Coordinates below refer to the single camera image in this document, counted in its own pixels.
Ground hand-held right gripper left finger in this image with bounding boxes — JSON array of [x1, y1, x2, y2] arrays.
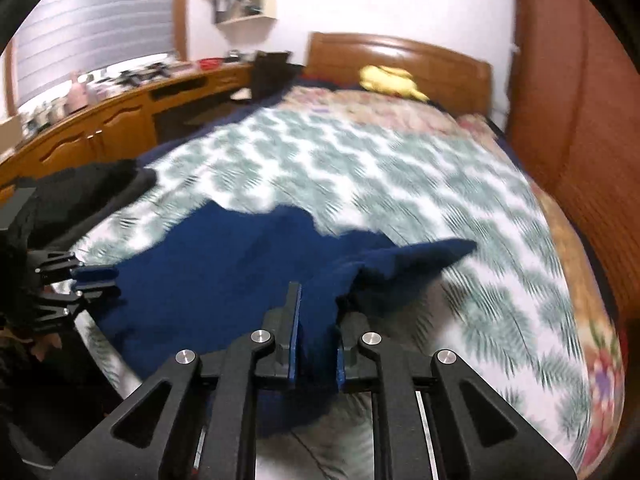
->
[[102, 281, 304, 480]]

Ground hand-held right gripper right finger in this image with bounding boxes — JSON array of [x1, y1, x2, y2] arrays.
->
[[335, 310, 578, 480]]

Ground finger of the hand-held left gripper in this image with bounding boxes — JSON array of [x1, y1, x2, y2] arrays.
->
[[29, 251, 119, 287], [34, 285, 122, 334]]

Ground navy blue shirt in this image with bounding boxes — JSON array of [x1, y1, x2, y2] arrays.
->
[[72, 200, 478, 442]]

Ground person's left hand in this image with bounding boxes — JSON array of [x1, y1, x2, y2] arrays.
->
[[27, 331, 64, 362]]

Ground black garment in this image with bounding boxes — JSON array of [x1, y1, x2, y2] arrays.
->
[[9, 159, 157, 243]]

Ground wooden desk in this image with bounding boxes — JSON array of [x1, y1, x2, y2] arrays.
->
[[0, 61, 257, 198]]

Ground leaf print blanket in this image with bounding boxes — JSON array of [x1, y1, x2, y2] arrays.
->
[[75, 107, 596, 480]]

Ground pink container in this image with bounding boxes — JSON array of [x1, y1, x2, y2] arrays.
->
[[66, 71, 90, 112]]

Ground dark brown chair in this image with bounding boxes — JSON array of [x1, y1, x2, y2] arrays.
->
[[249, 50, 304, 104]]

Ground floral quilt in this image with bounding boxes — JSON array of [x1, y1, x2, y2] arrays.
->
[[279, 84, 629, 477]]

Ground window blinds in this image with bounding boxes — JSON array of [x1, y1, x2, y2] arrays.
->
[[9, 0, 183, 113]]

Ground yellow plush toy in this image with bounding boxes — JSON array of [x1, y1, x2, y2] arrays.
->
[[359, 64, 431, 103]]

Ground wooden bed headboard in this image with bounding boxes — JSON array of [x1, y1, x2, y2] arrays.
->
[[305, 32, 494, 117]]

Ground wooden louvred wardrobe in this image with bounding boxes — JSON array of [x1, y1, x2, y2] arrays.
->
[[504, 0, 640, 323]]

